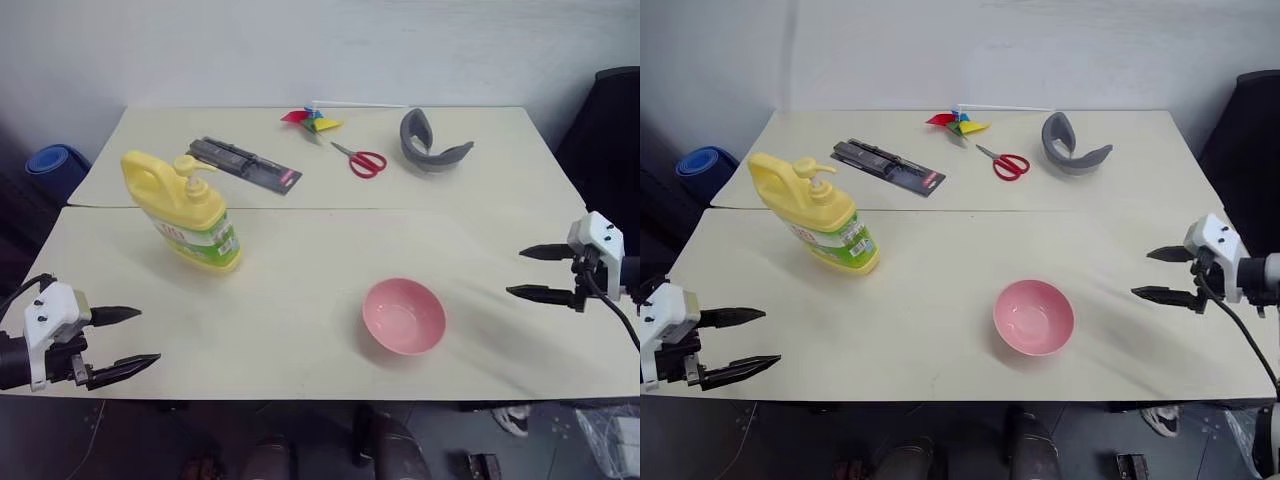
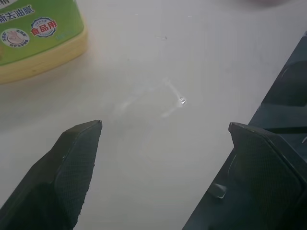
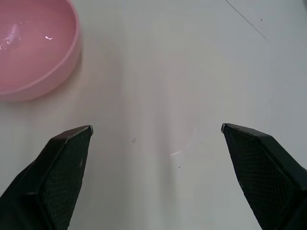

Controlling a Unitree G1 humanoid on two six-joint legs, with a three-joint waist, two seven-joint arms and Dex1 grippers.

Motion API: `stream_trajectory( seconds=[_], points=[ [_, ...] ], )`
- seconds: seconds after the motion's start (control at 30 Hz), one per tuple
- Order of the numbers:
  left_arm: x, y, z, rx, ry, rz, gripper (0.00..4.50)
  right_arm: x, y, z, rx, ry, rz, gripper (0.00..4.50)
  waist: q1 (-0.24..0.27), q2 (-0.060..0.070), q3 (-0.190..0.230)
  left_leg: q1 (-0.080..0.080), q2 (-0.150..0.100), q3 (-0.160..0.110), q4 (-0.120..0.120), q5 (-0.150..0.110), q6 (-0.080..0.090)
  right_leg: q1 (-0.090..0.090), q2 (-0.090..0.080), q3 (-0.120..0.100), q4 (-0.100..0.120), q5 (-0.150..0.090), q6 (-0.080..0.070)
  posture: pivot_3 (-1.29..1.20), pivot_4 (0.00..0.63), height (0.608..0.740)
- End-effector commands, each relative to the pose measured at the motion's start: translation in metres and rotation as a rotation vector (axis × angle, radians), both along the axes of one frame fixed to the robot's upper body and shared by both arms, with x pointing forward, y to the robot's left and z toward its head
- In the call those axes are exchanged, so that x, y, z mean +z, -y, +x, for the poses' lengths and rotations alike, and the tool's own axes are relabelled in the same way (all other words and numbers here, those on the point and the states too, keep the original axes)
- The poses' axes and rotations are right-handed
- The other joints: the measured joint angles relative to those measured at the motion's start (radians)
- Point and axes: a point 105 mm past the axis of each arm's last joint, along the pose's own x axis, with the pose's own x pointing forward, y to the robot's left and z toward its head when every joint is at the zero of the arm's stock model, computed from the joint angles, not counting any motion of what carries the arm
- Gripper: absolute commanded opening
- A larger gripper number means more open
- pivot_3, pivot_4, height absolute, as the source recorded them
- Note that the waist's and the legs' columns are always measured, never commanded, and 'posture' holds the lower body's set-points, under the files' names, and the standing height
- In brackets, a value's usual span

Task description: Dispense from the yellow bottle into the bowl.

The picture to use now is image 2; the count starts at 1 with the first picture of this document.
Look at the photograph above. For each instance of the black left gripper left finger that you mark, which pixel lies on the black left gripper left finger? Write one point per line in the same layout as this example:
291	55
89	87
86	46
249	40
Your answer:
60	182

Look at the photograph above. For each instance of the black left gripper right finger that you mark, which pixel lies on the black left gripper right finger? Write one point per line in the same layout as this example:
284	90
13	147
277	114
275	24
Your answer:
261	177

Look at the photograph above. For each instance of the yellow green-labelled detergent bottle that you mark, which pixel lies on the yellow green-labelled detergent bottle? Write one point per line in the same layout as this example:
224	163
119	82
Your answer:
36	40

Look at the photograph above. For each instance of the dark moulded plastic tray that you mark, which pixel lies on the dark moulded plastic tray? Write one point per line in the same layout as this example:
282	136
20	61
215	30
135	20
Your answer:
285	95

